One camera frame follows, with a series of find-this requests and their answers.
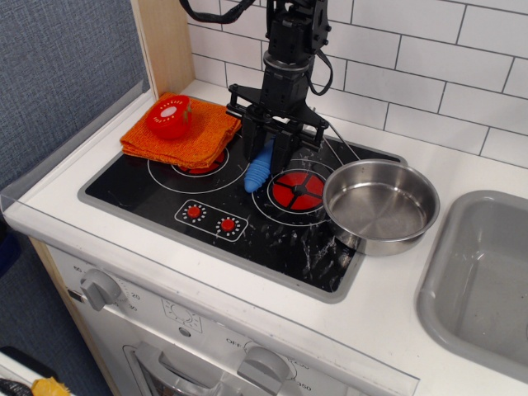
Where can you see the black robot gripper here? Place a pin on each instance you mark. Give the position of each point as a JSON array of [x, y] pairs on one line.
[[278, 107]]

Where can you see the blue handled metal fork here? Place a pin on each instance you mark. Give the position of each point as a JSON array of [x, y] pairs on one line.
[[259, 169]]

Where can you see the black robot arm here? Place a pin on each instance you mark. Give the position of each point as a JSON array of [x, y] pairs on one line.
[[297, 31]]

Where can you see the orange folded cloth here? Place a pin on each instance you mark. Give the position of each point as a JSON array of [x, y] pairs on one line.
[[211, 130]]

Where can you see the black toy stovetop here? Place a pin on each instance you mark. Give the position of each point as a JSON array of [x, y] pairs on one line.
[[280, 231]]

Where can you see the red toy tomato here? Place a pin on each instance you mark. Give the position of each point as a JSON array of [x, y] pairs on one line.
[[170, 118]]

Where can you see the stainless steel pan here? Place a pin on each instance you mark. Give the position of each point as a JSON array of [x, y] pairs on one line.
[[379, 207]]

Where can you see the light wooden side panel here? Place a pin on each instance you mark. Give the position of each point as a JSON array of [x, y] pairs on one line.
[[166, 45]]

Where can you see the grey left oven knob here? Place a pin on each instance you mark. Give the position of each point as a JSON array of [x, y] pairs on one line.
[[99, 288]]

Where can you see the grey oven knob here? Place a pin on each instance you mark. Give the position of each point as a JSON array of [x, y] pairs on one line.
[[99, 288], [265, 369]]

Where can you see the grey right oven knob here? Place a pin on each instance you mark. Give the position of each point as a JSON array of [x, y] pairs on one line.
[[265, 369]]

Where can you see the grey toy sink basin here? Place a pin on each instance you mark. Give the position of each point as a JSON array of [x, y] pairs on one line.
[[473, 300]]

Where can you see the toy oven door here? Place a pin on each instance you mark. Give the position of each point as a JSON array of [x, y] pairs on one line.
[[179, 372]]

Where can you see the yellow object at corner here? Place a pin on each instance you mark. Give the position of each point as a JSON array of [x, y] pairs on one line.
[[49, 387]]

